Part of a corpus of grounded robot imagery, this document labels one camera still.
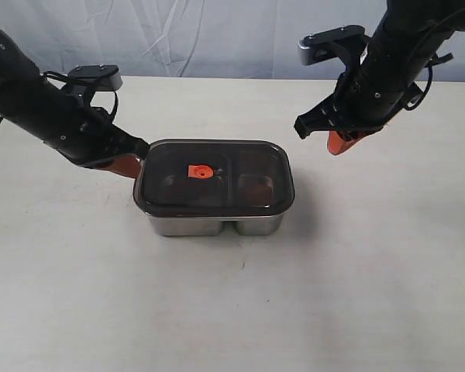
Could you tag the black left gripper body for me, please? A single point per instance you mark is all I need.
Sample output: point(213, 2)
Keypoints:
point(99, 143)

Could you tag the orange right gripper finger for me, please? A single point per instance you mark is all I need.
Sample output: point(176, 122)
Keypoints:
point(340, 142)

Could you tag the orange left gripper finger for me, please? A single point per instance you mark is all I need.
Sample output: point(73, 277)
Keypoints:
point(126, 166)

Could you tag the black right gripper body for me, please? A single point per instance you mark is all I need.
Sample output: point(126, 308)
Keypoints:
point(359, 104)

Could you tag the dark transparent lunch box lid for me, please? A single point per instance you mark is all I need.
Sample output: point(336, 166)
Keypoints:
point(200, 178)

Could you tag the yellow toy cheese wedge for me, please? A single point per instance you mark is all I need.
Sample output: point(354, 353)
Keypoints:
point(255, 190)

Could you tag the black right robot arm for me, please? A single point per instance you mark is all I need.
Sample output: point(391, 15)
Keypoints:
point(380, 70)

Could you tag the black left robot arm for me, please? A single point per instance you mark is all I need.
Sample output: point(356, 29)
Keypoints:
point(57, 110)

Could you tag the stainless steel lunch box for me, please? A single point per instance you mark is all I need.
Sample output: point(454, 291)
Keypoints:
point(212, 226)

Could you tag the blue-grey backdrop cloth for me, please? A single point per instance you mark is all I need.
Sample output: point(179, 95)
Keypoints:
point(199, 39)

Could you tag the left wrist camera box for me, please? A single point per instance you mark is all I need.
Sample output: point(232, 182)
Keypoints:
point(105, 77)

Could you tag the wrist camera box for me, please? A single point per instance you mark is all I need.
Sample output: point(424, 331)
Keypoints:
point(105, 77)
point(345, 43)

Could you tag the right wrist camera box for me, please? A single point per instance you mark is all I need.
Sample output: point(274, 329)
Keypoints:
point(345, 43)

